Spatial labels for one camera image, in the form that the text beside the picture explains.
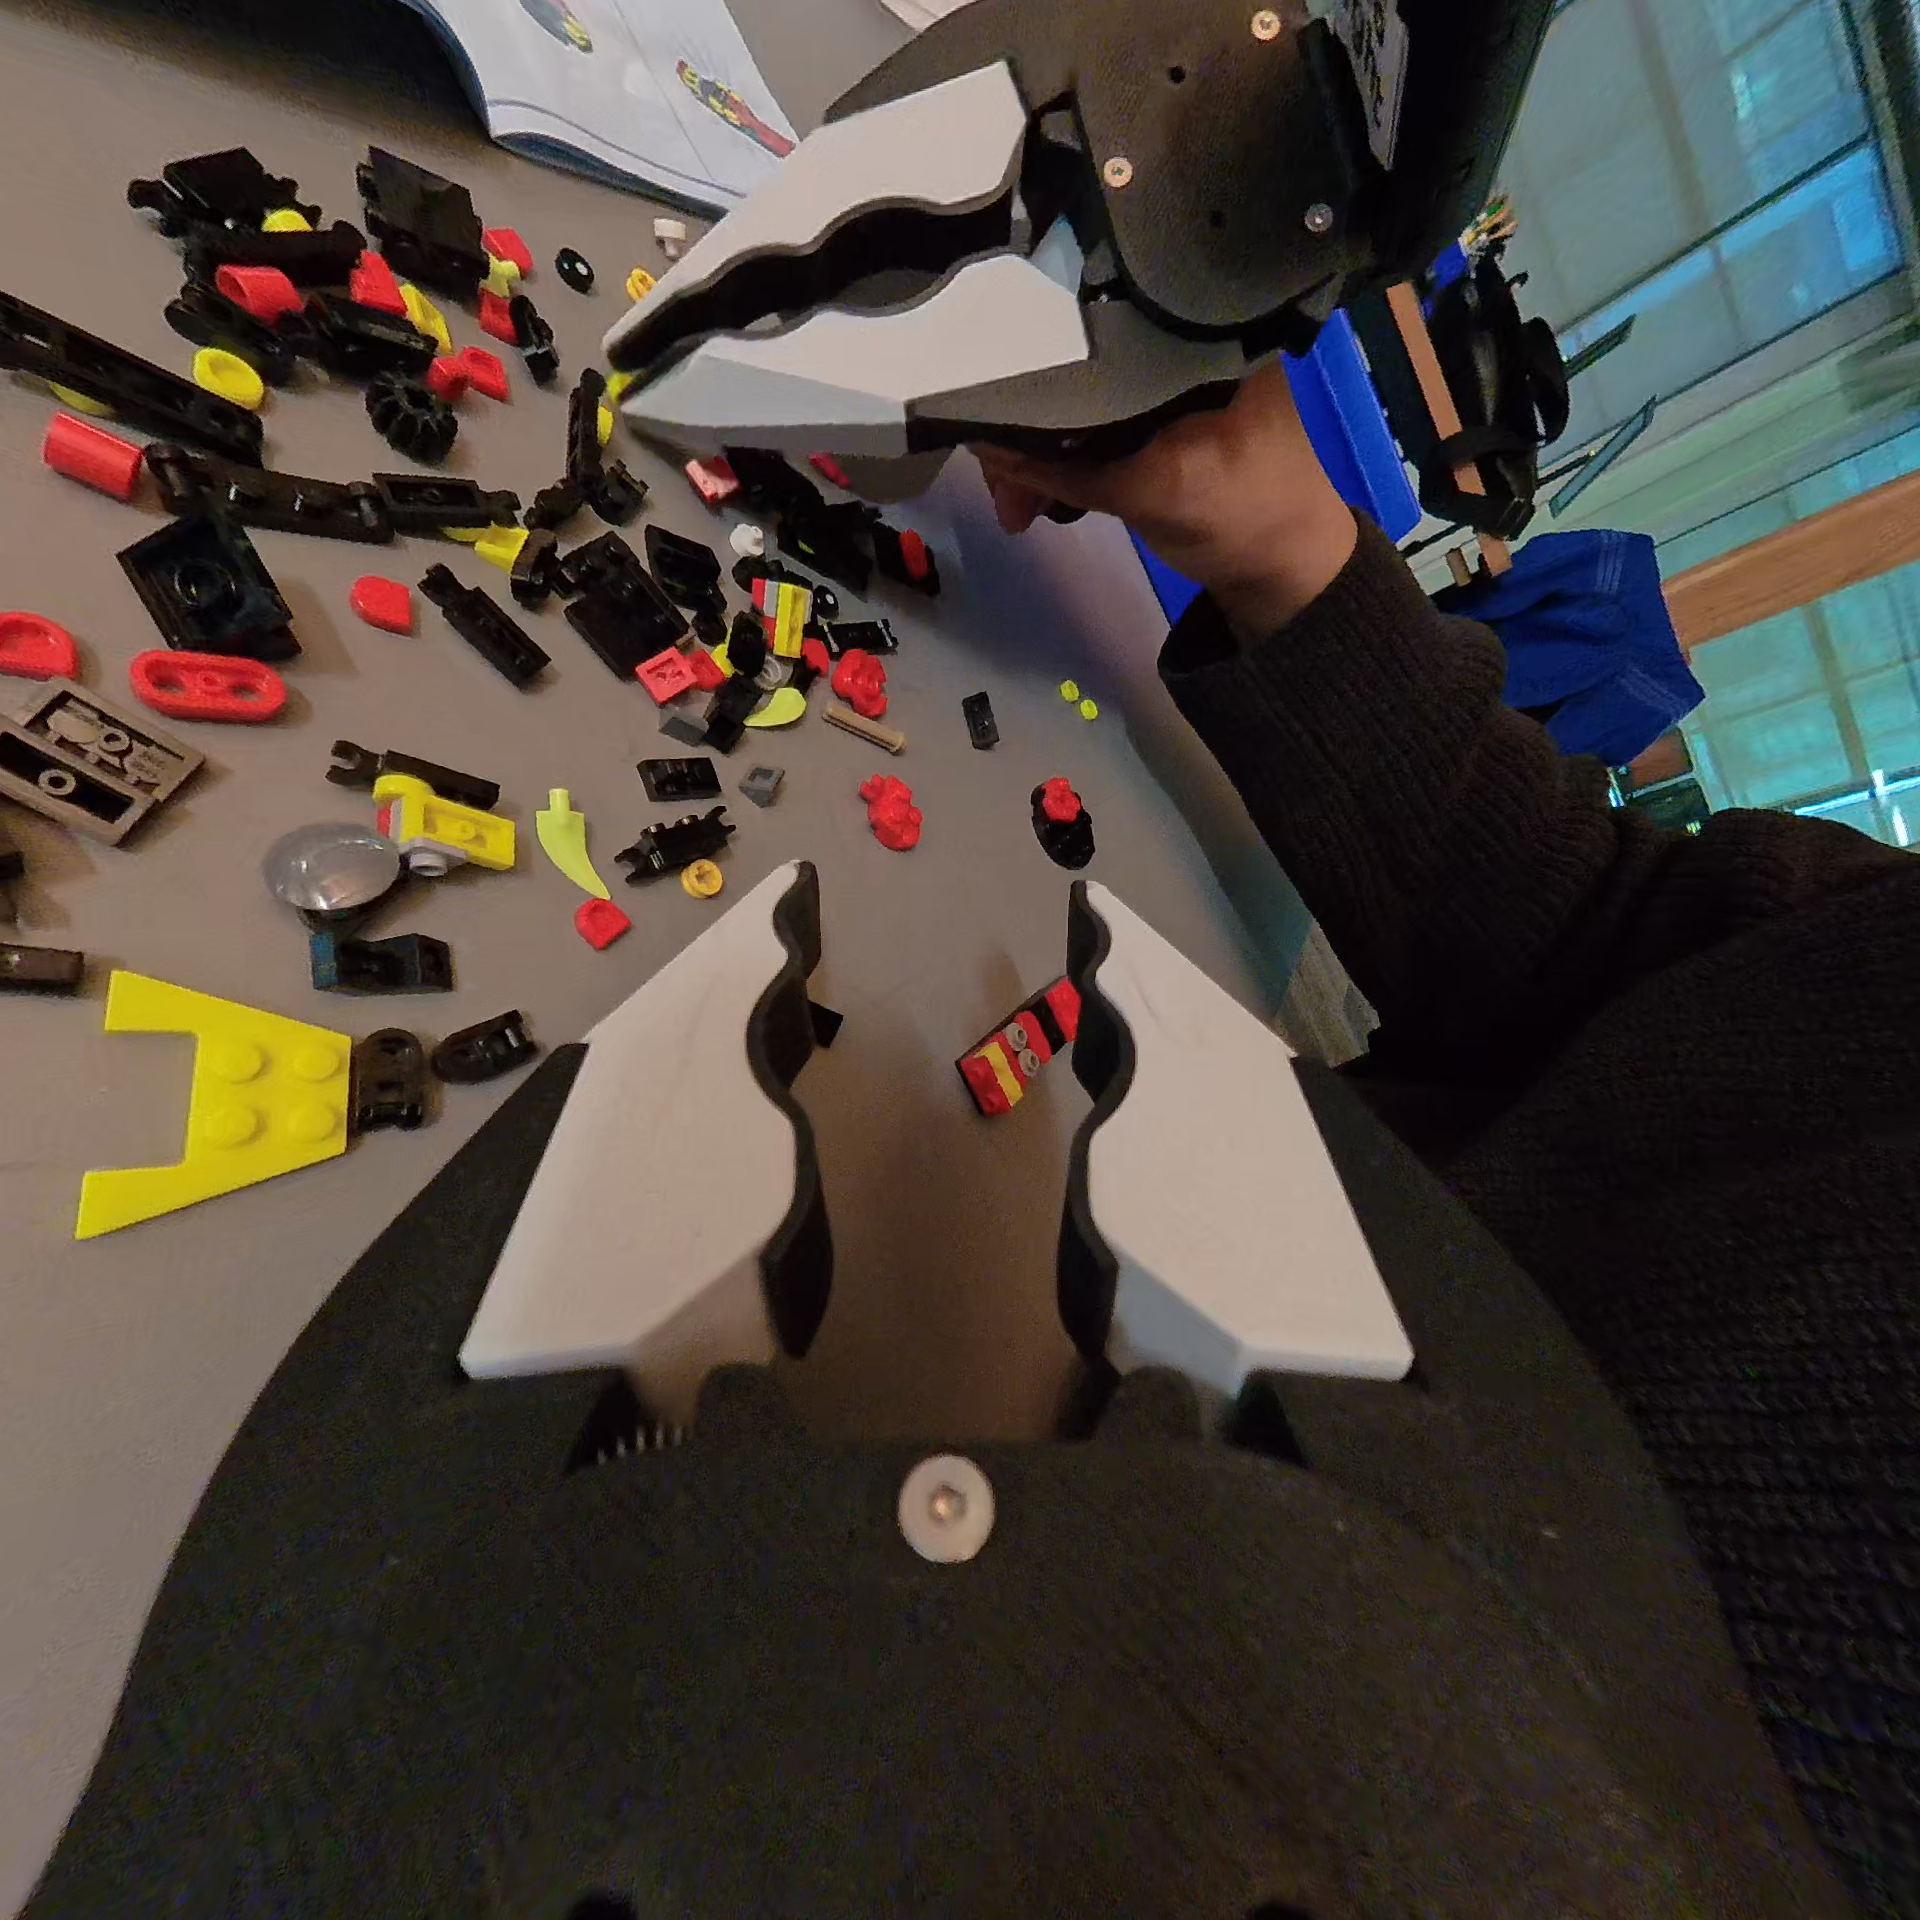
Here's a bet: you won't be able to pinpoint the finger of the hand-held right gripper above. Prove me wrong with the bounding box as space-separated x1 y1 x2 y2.
611 247 1096 506
598 59 1039 377

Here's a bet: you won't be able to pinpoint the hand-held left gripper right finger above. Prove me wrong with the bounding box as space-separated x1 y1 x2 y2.
1054 881 1419 1419

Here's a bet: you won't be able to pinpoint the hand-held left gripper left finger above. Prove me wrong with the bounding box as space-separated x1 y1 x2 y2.
457 858 835 1426

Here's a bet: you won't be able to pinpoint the red yellow striped lego assembly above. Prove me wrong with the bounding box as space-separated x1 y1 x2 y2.
955 976 1086 1120

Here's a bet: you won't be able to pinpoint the lego pieces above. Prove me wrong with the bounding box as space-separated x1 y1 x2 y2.
0 143 1103 1143

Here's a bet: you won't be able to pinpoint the person's right forearm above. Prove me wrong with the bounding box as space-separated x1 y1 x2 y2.
1159 511 1696 1082

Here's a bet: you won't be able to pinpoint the lego instruction booklet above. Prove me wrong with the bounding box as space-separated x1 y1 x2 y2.
398 0 931 213

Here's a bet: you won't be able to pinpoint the yellow lego wedge plate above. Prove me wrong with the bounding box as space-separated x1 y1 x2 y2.
74 969 354 1241

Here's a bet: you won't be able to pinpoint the clear grey lego dish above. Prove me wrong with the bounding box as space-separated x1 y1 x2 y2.
262 823 405 915

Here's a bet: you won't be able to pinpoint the grey rectangular lego plate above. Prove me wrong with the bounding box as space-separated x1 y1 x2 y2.
0 679 208 845

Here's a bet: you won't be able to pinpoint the person's right hand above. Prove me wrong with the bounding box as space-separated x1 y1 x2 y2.
975 369 1359 641

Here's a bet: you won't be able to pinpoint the black backpack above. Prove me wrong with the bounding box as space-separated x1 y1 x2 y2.
1410 247 1575 543

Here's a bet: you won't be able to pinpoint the person's black sweater torso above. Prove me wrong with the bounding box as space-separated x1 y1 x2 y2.
1319 810 1920 1920

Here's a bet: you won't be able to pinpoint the blue cloth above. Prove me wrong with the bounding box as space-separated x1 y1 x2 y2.
1430 525 1710 768

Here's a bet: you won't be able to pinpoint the wooden rail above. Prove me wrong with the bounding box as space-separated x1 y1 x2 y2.
1657 472 1920 647

